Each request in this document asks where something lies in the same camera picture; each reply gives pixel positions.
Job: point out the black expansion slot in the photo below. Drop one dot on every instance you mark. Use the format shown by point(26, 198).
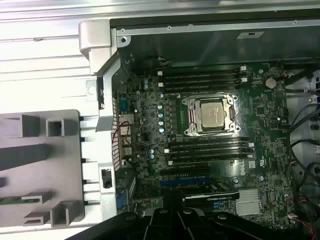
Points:
point(185, 172)

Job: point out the white label sticker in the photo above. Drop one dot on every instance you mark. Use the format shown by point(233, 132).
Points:
point(250, 35)

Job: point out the black graphics card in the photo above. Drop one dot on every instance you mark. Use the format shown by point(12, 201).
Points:
point(212, 196)

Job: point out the blue expansion slot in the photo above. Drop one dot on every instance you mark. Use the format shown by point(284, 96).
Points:
point(186, 182)

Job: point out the small silver capacitor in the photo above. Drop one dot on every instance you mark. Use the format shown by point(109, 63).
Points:
point(160, 107)
point(161, 123)
point(160, 115)
point(151, 151)
point(145, 81)
point(145, 86)
point(162, 130)

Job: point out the black RAM slot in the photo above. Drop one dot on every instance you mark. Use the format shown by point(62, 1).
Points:
point(210, 142)
point(200, 77)
point(210, 153)
point(200, 87)

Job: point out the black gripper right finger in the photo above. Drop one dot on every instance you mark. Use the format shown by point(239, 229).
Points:
point(212, 227)

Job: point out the silver network port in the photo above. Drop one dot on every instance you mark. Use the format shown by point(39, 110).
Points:
point(125, 119)
point(126, 151)

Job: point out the RAM slot with white clips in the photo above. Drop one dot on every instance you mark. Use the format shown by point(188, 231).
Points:
point(200, 82)
point(200, 71)
point(210, 148)
point(210, 159)

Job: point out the green motherboard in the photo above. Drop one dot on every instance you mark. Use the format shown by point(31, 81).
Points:
point(270, 120)

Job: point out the silver CPU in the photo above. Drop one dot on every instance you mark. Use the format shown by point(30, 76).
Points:
point(212, 115)

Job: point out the green RAM stick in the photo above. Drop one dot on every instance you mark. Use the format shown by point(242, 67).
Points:
point(10, 200)

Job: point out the silver black PC case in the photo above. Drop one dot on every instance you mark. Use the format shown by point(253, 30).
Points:
point(105, 105)

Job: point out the blue serial port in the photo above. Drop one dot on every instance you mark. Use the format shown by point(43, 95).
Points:
point(124, 104)

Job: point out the metal CPU socket cover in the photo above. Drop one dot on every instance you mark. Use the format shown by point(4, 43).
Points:
point(228, 113)

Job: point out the silver finned heatsink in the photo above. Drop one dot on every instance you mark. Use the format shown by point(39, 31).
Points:
point(248, 202)

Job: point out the round coin battery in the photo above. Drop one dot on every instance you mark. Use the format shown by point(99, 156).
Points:
point(270, 82)

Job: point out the blue video port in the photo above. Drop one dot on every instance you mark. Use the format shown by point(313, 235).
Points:
point(121, 200)

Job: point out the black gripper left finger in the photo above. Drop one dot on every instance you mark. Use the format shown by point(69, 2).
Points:
point(140, 225)

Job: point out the grey parts rack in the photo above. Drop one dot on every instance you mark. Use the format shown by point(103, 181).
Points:
point(62, 162)

